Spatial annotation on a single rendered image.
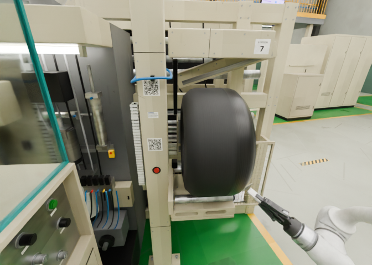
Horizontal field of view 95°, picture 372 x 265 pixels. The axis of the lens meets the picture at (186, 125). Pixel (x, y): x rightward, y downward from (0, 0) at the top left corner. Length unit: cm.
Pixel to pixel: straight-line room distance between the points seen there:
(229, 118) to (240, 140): 10
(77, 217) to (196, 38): 103
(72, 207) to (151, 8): 85
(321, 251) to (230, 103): 67
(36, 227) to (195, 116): 63
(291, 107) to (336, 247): 468
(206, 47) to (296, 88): 447
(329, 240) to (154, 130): 86
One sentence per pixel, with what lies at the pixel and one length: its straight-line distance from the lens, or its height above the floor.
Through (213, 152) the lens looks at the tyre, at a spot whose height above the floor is 128.
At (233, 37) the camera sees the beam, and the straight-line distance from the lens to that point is 111.
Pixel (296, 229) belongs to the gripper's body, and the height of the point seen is 99.
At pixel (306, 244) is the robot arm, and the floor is 95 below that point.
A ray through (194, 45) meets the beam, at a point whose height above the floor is 170.
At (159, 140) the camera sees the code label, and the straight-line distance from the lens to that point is 88.
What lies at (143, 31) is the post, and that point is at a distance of 80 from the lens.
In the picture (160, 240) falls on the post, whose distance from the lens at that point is 140.
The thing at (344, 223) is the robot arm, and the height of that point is 102.
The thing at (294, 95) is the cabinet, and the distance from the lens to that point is 539.
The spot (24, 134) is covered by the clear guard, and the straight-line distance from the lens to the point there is 63.
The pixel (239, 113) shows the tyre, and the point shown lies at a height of 142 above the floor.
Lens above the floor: 164
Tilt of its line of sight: 22 degrees down
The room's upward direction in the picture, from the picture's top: 1 degrees clockwise
